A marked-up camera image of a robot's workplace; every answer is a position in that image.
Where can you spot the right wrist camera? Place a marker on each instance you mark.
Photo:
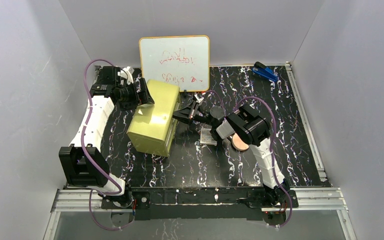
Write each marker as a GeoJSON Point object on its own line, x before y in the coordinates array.
{"type": "Point", "coordinates": [198, 98]}

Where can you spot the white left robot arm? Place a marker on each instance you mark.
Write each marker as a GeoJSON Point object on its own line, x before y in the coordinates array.
{"type": "Point", "coordinates": [82, 161]}

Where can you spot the green metal drawer chest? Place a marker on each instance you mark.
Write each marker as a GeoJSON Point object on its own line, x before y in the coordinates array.
{"type": "Point", "coordinates": [152, 127]}

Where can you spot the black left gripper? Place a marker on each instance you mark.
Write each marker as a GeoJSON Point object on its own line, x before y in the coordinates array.
{"type": "Point", "coordinates": [144, 94]}

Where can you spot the orange framed whiteboard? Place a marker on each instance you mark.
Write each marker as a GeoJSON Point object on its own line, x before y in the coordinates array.
{"type": "Point", "coordinates": [183, 61]}

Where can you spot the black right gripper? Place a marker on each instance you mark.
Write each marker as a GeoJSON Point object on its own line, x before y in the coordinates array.
{"type": "Point", "coordinates": [195, 113]}

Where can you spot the white makeup packet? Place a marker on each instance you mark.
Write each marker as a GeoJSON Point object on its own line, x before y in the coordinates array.
{"type": "Point", "coordinates": [206, 137]}

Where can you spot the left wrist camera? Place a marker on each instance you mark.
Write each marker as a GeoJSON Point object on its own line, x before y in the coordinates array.
{"type": "Point", "coordinates": [126, 75]}

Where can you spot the aluminium front rail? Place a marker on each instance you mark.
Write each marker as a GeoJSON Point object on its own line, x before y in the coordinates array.
{"type": "Point", "coordinates": [302, 198]}

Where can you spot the large round powder puff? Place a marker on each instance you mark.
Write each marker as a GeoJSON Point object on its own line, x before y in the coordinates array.
{"type": "Point", "coordinates": [238, 144]}

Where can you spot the aluminium right side rail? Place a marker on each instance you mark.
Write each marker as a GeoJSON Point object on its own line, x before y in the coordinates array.
{"type": "Point", "coordinates": [312, 143]}

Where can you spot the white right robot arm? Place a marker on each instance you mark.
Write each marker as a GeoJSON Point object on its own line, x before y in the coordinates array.
{"type": "Point", "coordinates": [253, 130]}

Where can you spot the aluminium rail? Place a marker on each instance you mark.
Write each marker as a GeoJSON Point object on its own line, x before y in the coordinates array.
{"type": "Point", "coordinates": [302, 198]}
{"type": "Point", "coordinates": [312, 143]}

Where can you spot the blue stapler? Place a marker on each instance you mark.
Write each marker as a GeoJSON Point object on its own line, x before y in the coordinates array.
{"type": "Point", "coordinates": [264, 71]}

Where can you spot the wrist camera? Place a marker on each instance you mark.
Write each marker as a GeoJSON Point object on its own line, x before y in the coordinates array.
{"type": "Point", "coordinates": [198, 98]}
{"type": "Point", "coordinates": [126, 75]}

